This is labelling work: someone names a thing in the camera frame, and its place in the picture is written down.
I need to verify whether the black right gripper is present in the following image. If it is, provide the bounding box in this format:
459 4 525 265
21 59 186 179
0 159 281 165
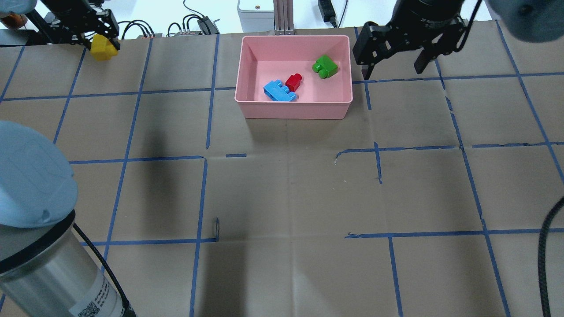
352 0 468 80

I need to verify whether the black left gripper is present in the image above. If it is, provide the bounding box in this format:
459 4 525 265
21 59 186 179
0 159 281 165
26 0 120 51

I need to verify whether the yellow toy block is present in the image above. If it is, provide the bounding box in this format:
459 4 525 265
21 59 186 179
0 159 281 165
90 34 118 61

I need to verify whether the green toy block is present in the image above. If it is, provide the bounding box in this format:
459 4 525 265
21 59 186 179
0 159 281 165
312 55 339 80

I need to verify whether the red toy block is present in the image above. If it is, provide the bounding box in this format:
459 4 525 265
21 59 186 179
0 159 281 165
284 74 303 92

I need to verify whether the blue toy block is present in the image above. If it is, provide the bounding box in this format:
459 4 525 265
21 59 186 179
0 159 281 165
263 80 297 102

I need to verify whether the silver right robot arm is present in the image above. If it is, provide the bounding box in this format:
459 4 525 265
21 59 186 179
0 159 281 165
352 0 564 80

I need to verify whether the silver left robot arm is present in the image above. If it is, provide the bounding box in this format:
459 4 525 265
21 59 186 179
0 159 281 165
0 121 136 317

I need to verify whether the pink plastic box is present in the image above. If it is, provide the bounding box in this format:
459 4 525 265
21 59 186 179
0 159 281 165
234 35 353 120

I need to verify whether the black power adapter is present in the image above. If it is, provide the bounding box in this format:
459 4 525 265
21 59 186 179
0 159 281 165
317 0 336 27

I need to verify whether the white cube device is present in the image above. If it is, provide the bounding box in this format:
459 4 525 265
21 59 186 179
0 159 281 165
237 0 275 33

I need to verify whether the aluminium frame post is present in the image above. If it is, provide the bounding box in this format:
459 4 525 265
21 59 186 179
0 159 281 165
273 0 295 35

